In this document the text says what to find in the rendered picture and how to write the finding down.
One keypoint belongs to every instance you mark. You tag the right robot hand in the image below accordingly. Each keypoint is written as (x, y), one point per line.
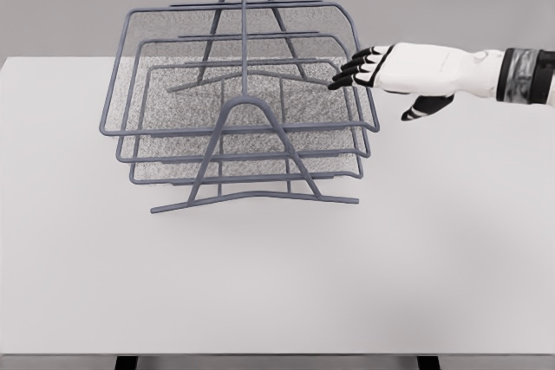
(416, 69)

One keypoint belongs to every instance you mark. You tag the grey mesh folder tray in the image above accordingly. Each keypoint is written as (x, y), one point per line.
(165, 27)
(173, 171)
(173, 147)

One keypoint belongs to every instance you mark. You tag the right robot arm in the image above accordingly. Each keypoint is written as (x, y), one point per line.
(507, 75)

